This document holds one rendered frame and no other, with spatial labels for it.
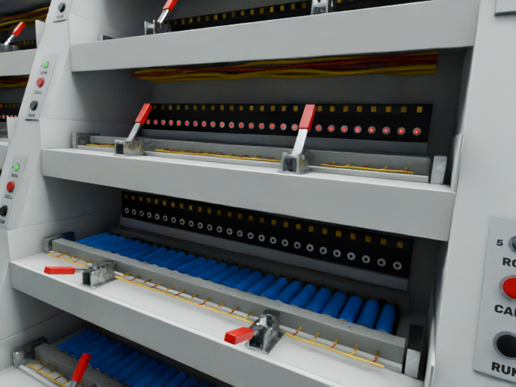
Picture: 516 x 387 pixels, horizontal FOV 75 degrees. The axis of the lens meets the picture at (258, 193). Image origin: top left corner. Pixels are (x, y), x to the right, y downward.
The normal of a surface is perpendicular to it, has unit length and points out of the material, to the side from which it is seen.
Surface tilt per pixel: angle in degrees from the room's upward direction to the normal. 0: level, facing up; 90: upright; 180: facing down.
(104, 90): 90
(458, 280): 90
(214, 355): 109
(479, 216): 90
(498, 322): 90
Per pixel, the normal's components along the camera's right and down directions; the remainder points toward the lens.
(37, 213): 0.88, 0.12
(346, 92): -0.43, -0.19
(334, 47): -0.47, 0.14
